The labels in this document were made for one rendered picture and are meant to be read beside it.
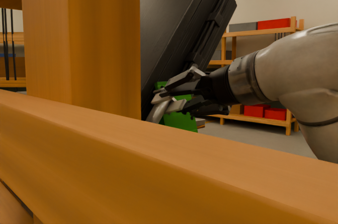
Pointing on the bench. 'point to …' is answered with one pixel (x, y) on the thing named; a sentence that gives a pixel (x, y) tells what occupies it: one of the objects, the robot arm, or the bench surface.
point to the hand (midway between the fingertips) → (168, 101)
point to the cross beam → (151, 171)
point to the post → (83, 39)
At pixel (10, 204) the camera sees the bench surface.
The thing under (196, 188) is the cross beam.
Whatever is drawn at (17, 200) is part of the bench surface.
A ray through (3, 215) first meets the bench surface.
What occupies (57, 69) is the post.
